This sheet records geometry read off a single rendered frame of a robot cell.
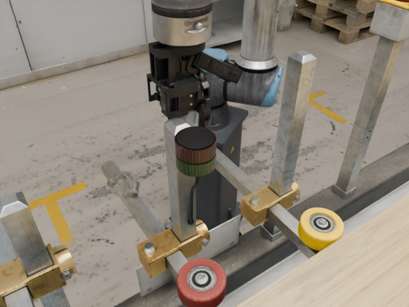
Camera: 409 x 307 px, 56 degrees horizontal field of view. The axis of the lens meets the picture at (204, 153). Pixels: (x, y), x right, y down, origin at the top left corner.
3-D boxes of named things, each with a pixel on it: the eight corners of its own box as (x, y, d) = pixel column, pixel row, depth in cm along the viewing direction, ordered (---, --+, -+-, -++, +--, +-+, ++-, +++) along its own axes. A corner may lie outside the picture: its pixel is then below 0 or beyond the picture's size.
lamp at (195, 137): (174, 230, 69) (167, 133, 55) (201, 217, 71) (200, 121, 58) (192, 253, 65) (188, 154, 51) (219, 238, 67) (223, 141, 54)
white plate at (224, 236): (140, 295, 82) (134, 267, 75) (237, 241, 93) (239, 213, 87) (141, 297, 81) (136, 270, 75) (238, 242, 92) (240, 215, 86)
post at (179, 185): (176, 293, 88) (162, 120, 58) (190, 285, 89) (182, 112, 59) (184, 305, 86) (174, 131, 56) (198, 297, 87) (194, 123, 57)
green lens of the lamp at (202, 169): (168, 159, 58) (168, 148, 57) (201, 146, 61) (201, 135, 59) (189, 182, 54) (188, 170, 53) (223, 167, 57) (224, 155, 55)
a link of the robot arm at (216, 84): (195, 84, 154) (194, 42, 143) (236, 91, 150) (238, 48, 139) (181, 103, 143) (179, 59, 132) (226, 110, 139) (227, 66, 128)
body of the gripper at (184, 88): (148, 103, 67) (142, 37, 60) (190, 91, 71) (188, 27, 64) (169, 124, 62) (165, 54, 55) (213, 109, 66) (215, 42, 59)
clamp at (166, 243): (139, 260, 74) (136, 243, 71) (196, 230, 80) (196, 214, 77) (152, 281, 71) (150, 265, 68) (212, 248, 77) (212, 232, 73)
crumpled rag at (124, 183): (101, 179, 86) (100, 172, 85) (129, 169, 89) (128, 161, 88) (117, 203, 81) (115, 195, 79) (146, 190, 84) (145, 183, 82)
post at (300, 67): (262, 232, 96) (288, 52, 66) (272, 226, 97) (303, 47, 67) (271, 242, 93) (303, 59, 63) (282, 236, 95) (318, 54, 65)
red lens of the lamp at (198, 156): (167, 147, 57) (167, 134, 55) (201, 133, 59) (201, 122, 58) (188, 169, 53) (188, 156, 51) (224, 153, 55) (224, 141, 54)
